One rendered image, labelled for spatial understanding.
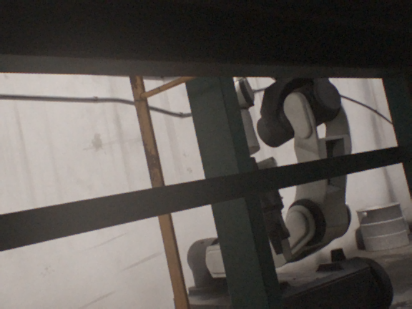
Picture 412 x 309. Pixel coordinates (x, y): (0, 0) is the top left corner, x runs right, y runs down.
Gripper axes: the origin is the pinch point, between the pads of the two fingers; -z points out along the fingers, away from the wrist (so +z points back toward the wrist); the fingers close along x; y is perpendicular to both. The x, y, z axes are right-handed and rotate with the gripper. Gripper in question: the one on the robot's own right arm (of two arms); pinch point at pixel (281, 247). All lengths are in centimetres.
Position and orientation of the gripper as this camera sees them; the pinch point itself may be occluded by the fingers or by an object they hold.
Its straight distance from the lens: 173.1
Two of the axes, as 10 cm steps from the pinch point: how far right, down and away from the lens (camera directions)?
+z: -2.5, -8.8, 4.1
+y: 9.0, -3.7, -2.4
